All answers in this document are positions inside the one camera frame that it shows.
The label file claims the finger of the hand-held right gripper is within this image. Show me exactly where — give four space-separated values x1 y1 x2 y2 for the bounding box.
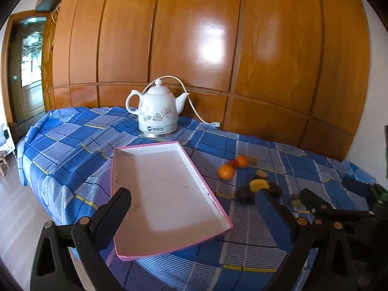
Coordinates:
299 188 376 228
342 176 376 202

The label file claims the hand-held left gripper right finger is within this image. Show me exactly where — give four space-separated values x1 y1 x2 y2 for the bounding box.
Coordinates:
255 189 363 291

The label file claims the wooden glass door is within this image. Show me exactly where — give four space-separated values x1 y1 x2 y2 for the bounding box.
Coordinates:
5 14 49 128

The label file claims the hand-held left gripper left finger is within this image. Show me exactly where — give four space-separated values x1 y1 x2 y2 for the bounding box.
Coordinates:
30 187 133 291

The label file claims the pink and white tray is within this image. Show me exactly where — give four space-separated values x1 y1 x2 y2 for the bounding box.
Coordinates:
111 141 234 261

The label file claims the white appliance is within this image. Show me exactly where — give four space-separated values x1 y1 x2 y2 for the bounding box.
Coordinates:
0 124 16 158

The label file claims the yellow lemon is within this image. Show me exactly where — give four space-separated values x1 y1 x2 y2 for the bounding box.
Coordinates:
249 179 270 192

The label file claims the steel kettle base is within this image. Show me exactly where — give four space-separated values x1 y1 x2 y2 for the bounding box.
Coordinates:
138 127 178 138

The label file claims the blue plaid tablecloth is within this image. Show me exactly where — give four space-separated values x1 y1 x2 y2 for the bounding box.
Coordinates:
16 106 388 291

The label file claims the wooden wardrobe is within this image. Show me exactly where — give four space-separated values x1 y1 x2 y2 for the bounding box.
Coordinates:
42 0 372 162

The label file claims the white power cord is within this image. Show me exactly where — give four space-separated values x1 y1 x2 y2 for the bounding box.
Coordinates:
145 75 216 125

